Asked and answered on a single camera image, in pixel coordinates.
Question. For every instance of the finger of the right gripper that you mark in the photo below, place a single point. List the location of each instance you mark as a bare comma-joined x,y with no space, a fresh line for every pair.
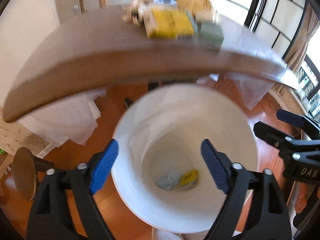
308,125
275,138

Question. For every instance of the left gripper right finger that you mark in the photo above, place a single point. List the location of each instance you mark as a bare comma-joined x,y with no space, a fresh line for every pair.
254,207

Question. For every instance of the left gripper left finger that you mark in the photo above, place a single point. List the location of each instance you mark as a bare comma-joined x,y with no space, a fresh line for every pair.
50,216

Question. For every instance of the light blue mask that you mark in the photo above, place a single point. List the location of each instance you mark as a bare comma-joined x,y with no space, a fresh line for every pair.
169,181

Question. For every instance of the teal rectangular box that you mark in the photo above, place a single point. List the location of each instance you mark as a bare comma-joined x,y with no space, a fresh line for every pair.
211,32

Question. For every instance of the yellow paper packaging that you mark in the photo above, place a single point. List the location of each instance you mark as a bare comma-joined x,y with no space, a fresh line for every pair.
168,24

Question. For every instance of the white trash bin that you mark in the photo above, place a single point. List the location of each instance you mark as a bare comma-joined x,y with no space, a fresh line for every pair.
163,131

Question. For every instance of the round wooden stool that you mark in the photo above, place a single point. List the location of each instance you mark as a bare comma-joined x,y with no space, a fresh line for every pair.
25,168

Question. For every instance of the beige curtain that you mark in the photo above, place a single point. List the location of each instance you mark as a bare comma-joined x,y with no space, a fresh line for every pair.
297,53

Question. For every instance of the black framed sliding screen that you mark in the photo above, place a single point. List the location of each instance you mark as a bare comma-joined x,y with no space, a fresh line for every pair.
276,22

